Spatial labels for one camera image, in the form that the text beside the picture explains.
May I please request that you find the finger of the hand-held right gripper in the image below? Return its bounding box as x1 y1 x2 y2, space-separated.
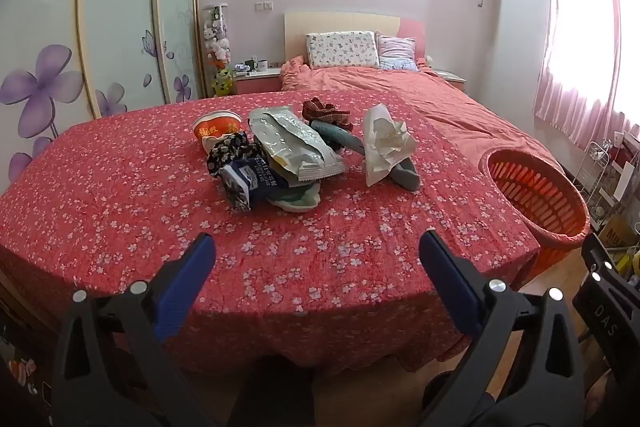
581 234 640 294

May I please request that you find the crumpled white tissue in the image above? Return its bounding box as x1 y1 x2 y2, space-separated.
362 103 417 186

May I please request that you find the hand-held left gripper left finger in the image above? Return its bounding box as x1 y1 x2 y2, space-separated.
52 233 218 427

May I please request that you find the grey-blue sock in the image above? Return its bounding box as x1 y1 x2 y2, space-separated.
390 156 422 192

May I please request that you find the blue snack packet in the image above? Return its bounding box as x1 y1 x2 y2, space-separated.
221 157 296 211

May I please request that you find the green plush toy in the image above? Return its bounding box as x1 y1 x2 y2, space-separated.
212 68 235 96

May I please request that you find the dark teal sock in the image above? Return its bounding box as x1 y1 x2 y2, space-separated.
311 121 366 156

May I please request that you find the pink curtain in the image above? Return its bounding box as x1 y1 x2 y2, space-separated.
532 0 640 152

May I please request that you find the green and white sock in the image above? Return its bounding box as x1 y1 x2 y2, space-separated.
270 181 321 212

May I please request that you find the red plaid cloth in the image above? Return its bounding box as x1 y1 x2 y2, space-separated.
302 98 353 130

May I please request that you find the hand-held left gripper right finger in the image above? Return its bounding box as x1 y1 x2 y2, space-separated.
419 231 586 427

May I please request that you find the black floral cloth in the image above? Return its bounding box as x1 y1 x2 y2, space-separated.
207 132 263 180

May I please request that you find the bed with salmon duvet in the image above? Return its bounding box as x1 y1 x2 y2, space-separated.
279 56 566 172

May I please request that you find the clear tube of plush toys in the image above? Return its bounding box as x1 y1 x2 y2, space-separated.
202 4 233 75

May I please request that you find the red and white paper cup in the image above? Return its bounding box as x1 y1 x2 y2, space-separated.
194 111 243 154

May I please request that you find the pink nightstand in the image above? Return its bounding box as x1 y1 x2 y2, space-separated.
432 69 467 94
235 68 283 95

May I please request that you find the wardrobe with purple flowers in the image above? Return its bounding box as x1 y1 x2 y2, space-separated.
0 0 206 198

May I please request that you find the brown cardboard box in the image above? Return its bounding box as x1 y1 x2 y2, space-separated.
600 216 636 250

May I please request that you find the beige and pink headboard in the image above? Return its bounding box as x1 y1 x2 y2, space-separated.
284 12 427 62

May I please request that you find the pink striped pillow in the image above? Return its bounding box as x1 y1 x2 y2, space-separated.
376 34 418 72

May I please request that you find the white wire rack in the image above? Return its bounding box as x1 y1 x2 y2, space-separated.
570 139 613 208

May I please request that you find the silver foil wrapper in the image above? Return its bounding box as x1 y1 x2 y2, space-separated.
248 107 349 182

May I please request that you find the red floral tablecloth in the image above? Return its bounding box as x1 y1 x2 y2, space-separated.
0 96 543 375

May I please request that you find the white floral pillow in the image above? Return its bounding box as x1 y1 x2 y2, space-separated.
306 31 381 68

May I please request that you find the orange plastic basket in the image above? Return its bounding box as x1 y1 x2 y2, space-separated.
479 147 592 280

